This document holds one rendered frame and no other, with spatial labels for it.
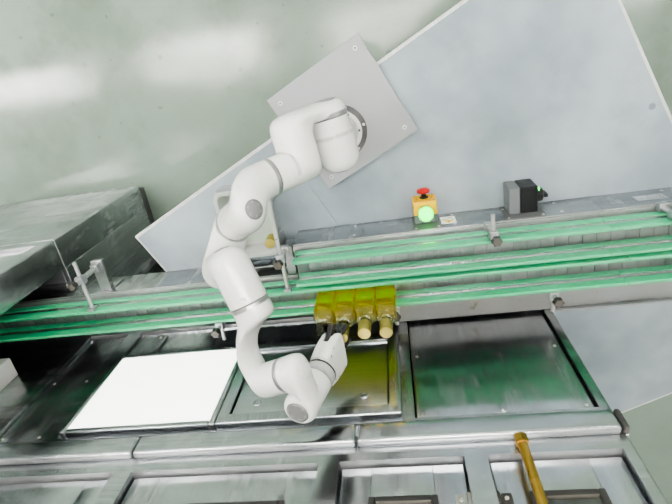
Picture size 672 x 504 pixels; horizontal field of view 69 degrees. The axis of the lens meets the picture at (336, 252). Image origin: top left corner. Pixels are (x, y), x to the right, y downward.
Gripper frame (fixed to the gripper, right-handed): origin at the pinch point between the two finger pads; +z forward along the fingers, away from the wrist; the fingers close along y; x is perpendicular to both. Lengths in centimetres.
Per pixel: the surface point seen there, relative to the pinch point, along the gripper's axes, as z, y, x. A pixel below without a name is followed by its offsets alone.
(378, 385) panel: -2.7, -12.8, -9.0
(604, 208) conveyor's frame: 48, 15, -65
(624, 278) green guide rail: 42, -4, -70
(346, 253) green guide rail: 21.6, 13.5, 3.8
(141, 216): 71, 10, 123
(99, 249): 35, 9, 114
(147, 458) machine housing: -35, -15, 41
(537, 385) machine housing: 7, -16, -47
